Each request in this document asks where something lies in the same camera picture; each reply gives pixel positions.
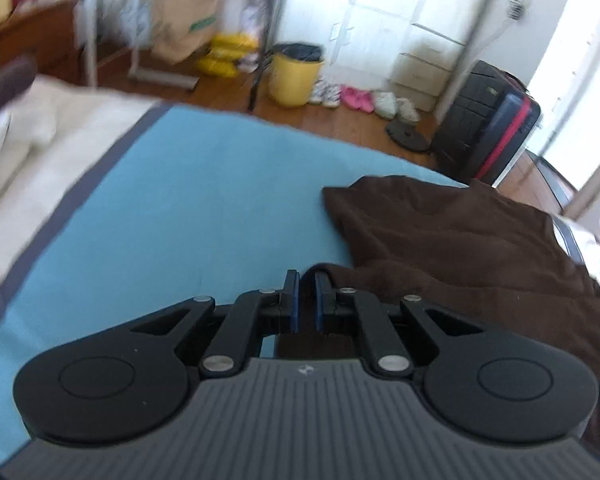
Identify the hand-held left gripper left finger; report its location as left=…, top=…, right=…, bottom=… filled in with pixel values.
left=130, top=269, right=301, bottom=378

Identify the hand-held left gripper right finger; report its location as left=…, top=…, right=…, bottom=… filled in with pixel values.
left=315, top=270, right=485, bottom=377

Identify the dark brown sweater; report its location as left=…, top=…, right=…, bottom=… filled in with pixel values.
left=277, top=175, right=600, bottom=441

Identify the bed with blue striped sheet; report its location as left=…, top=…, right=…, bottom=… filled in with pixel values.
left=0, top=80, right=600, bottom=466

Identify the black weight plate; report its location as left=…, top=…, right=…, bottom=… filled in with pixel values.
left=385, top=119, right=433, bottom=152

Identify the grey slipper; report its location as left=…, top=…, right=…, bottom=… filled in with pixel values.
left=372, top=91, right=398, bottom=118
left=396, top=97, right=421, bottom=125

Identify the yellow trash bin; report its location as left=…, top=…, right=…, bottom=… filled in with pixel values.
left=269, top=42, right=325, bottom=108

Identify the black suitcase with red stripe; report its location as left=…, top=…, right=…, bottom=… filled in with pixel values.
left=432, top=60, right=542, bottom=187

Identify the black bin liner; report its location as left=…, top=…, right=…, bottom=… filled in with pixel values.
left=272, top=42, right=325, bottom=64

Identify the yellow plastic bag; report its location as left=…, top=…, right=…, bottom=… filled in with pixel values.
left=197, top=34, right=261, bottom=78

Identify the white wardrobe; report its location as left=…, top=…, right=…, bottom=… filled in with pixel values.
left=280, top=0, right=506, bottom=111

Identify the brown paper bag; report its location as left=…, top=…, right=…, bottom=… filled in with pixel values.
left=152, top=0, right=221, bottom=63

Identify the white plastic bag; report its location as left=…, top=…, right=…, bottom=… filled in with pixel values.
left=120, top=0, right=156, bottom=46

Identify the rolling side desk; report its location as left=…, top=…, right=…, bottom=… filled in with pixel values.
left=75, top=0, right=198, bottom=92

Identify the folded dark brown knit garment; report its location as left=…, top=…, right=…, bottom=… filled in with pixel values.
left=0, top=55, right=38, bottom=131

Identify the dark red nightstand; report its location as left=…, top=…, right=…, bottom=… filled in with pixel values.
left=0, top=0, right=81, bottom=81

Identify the black wall cable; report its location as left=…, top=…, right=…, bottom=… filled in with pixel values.
left=472, top=0, right=531, bottom=61

